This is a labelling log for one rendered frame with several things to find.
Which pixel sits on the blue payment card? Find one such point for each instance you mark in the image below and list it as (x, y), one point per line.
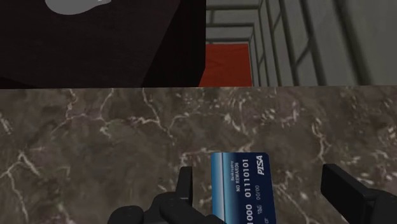
(243, 189)

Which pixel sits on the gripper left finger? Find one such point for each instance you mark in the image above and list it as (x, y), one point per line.
(181, 208)

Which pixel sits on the grey metal shelf frame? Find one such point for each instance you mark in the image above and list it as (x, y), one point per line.
(285, 40)

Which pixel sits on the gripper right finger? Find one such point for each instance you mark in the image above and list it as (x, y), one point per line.
(347, 194)

